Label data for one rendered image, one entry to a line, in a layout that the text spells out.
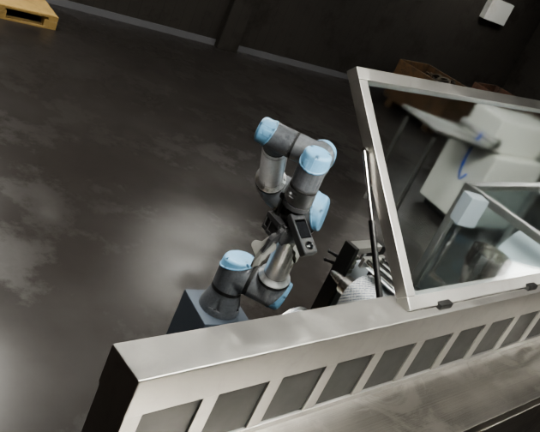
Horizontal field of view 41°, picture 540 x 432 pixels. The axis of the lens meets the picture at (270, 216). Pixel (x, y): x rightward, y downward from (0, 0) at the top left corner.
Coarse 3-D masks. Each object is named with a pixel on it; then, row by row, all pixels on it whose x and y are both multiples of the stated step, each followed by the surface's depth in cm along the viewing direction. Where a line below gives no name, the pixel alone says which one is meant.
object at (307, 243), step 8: (288, 216) 186; (296, 216) 186; (288, 224) 186; (296, 224) 185; (304, 224) 187; (296, 232) 184; (304, 232) 185; (296, 240) 185; (304, 240) 184; (312, 240) 186; (304, 248) 183; (312, 248) 184
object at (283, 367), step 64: (256, 320) 128; (320, 320) 136; (384, 320) 146; (448, 320) 163; (512, 320) 193; (128, 384) 105; (192, 384) 112; (256, 384) 125; (320, 384) 142; (384, 384) 163
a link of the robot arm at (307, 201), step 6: (288, 186) 186; (288, 192) 183; (294, 192) 183; (288, 198) 184; (294, 198) 183; (300, 198) 183; (306, 198) 183; (312, 198) 184; (294, 204) 184; (300, 204) 184; (306, 204) 184
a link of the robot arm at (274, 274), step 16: (320, 192) 228; (320, 208) 223; (320, 224) 226; (272, 256) 243; (288, 256) 239; (256, 272) 254; (272, 272) 246; (288, 272) 246; (256, 288) 252; (272, 288) 248; (288, 288) 252; (272, 304) 252
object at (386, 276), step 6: (366, 258) 215; (360, 264) 216; (366, 264) 217; (372, 264) 214; (384, 264) 219; (372, 270) 215; (384, 270) 215; (384, 276) 211; (390, 276) 214; (384, 282) 211; (390, 282) 209; (390, 288) 209
